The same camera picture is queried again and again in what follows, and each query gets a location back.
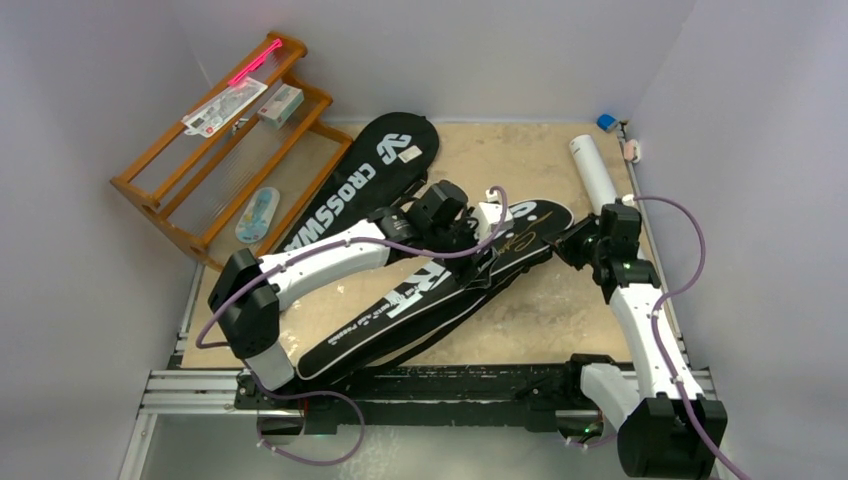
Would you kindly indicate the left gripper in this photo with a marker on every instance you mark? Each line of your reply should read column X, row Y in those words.
column 477, row 273

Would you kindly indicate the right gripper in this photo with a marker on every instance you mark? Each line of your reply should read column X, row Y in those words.
column 569, row 245

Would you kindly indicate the black racket bag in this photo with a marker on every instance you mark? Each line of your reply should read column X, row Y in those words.
column 387, row 162
column 429, row 303

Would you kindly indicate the white shuttlecock tube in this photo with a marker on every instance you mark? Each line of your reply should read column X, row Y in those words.
column 593, row 172

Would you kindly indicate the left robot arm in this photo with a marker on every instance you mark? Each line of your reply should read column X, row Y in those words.
column 252, row 291

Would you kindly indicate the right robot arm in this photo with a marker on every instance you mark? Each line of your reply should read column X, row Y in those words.
column 664, row 426

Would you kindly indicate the blue toothbrush blister pack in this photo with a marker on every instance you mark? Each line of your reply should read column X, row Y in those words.
column 255, row 221

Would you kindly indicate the pink white small object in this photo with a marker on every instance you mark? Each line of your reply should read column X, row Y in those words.
column 632, row 151

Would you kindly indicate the blue small object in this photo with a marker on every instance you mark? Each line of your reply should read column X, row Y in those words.
column 607, row 123

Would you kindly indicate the small teal white box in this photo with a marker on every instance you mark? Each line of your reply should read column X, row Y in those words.
column 281, row 105

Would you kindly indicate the wooden tiered shelf rack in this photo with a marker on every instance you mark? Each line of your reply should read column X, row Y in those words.
column 195, row 189

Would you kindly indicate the pink pen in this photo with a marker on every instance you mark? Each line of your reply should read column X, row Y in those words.
column 254, row 62

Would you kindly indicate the white packaged card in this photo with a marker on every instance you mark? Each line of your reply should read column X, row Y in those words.
column 213, row 115

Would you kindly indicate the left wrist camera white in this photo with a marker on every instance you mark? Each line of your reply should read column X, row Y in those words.
column 492, row 216

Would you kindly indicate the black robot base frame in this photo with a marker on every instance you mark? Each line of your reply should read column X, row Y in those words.
column 540, row 398

